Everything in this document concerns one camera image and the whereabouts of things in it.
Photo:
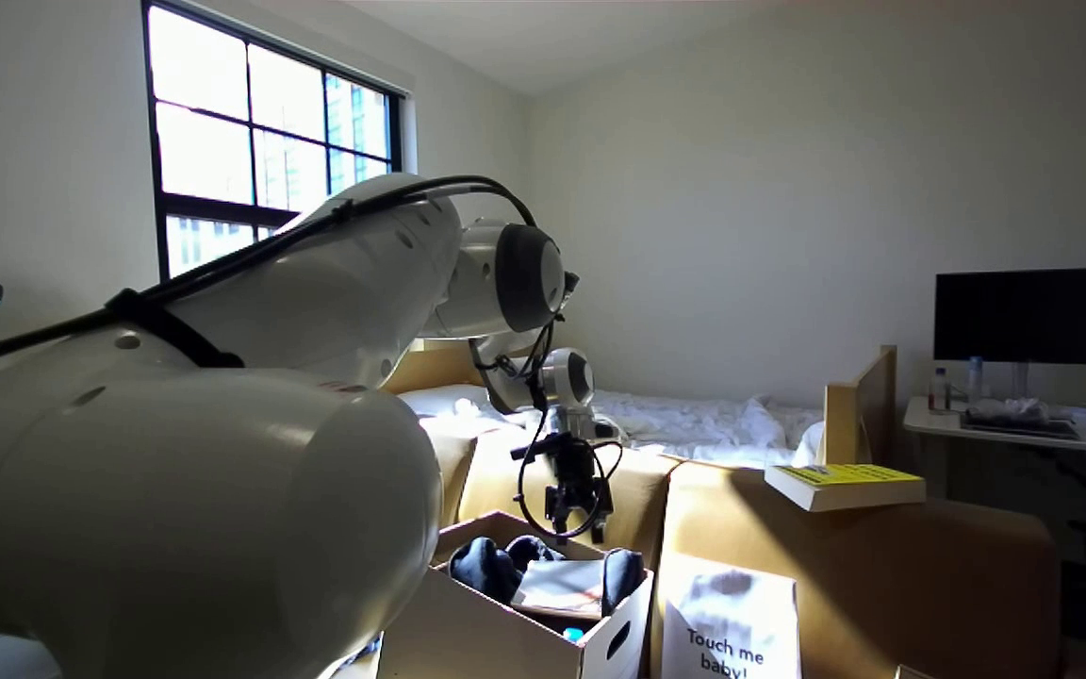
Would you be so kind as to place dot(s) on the dark keyboard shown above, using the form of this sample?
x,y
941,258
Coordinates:
x,y
1019,422

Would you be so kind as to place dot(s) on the white cardboard box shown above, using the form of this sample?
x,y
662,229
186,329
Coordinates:
x,y
492,641

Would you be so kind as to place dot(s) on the black monitor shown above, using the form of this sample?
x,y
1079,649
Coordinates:
x,y
1039,314

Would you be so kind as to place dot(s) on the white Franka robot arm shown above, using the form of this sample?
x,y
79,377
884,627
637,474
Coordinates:
x,y
189,528

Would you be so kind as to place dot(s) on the brown cardboard box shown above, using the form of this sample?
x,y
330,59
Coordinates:
x,y
932,590

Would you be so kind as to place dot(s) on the blue bottle cap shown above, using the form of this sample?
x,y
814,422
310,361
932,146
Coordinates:
x,y
577,636

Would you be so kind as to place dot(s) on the dark blue-grey clothes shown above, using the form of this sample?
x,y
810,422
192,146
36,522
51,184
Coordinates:
x,y
486,567

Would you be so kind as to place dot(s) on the yellow cover book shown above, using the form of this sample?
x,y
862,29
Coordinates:
x,y
846,485

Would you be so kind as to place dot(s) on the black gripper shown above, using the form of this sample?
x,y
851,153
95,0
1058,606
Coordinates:
x,y
574,468

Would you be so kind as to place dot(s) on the clear plastic bottle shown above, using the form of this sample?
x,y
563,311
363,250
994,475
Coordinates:
x,y
972,377

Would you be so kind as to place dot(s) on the wooden bed end board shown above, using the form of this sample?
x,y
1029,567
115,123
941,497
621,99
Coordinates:
x,y
432,368
863,407

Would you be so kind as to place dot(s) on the small dark bottle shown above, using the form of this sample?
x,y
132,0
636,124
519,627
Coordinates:
x,y
941,392

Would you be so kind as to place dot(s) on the black framed window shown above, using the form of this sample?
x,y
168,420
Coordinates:
x,y
264,124

